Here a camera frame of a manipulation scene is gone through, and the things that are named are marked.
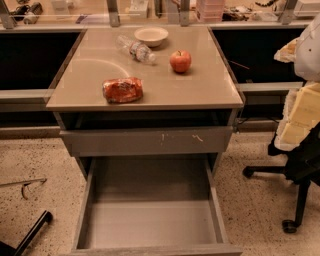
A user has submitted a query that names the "clear plastic water bottle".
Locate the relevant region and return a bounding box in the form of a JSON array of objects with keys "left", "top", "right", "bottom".
[{"left": 116, "top": 35, "right": 156, "bottom": 64}]

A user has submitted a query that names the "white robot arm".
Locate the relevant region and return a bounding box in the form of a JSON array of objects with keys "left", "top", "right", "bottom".
[{"left": 274, "top": 14, "right": 320, "bottom": 151}]

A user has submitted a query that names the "crushed red coke can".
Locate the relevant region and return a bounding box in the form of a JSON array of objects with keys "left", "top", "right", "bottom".
[{"left": 102, "top": 77, "right": 143, "bottom": 103}]

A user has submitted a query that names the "red apple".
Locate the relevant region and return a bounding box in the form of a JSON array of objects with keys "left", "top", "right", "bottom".
[{"left": 169, "top": 50, "right": 191, "bottom": 73}]

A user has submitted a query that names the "black chair leg left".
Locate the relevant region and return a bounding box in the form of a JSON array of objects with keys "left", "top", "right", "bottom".
[{"left": 0, "top": 210, "right": 53, "bottom": 256}]

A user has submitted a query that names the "grey drawer cabinet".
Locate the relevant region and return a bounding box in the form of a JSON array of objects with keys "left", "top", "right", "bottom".
[{"left": 45, "top": 25, "right": 245, "bottom": 256}]

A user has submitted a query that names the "white bowl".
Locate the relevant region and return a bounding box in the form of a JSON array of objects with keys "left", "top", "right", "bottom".
[{"left": 134, "top": 27, "right": 169, "bottom": 47}]

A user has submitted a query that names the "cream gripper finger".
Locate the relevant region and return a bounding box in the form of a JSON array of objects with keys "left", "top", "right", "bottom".
[
  {"left": 274, "top": 120, "right": 311, "bottom": 151},
  {"left": 274, "top": 38, "right": 297, "bottom": 63}
]

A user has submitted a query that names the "pink plastic container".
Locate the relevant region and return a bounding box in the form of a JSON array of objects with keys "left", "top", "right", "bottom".
[{"left": 196, "top": 0, "right": 225, "bottom": 23}]

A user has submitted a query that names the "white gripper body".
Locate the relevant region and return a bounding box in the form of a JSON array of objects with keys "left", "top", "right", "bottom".
[{"left": 289, "top": 81, "right": 320, "bottom": 128}]

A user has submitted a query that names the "black office chair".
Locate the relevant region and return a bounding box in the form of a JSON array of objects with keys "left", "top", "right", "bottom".
[{"left": 242, "top": 123, "right": 320, "bottom": 233}]

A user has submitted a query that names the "open middle drawer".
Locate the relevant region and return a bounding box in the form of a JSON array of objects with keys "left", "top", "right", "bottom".
[{"left": 68, "top": 154, "right": 242, "bottom": 256}]

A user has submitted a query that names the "closed top drawer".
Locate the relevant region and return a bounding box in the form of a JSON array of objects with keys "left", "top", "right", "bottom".
[{"left": 60, "top": 126, "right": 232, "bottom": 157}]

